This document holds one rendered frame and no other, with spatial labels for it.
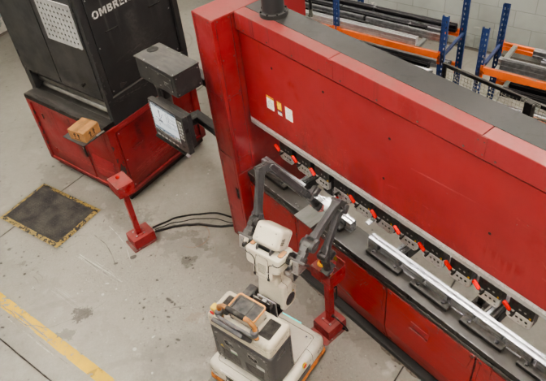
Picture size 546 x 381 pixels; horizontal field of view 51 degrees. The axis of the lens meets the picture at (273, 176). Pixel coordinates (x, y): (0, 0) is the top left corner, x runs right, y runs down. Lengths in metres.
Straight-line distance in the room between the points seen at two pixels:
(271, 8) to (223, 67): 0.60
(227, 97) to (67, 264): 2.43
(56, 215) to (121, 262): 1.06
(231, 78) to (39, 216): 2.95
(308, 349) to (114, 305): 1.84
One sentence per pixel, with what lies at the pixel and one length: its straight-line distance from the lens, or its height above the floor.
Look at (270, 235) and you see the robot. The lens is 3.71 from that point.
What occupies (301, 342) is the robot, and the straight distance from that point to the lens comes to 4.49.
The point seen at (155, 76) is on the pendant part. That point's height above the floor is 1.85.
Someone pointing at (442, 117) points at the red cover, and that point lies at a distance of 3.06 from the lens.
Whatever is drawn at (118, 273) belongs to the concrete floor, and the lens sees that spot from 5.61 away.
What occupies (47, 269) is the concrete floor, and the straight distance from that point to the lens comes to 5.93.
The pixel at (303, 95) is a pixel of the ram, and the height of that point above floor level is 1.90.
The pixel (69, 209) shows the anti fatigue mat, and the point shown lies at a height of 0.01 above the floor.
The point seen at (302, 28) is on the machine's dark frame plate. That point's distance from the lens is 3.86.
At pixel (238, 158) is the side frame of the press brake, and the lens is 4.77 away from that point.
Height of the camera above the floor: 4.08
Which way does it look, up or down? 42 degrees down
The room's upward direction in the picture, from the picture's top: 7 degrees counter-clockwise
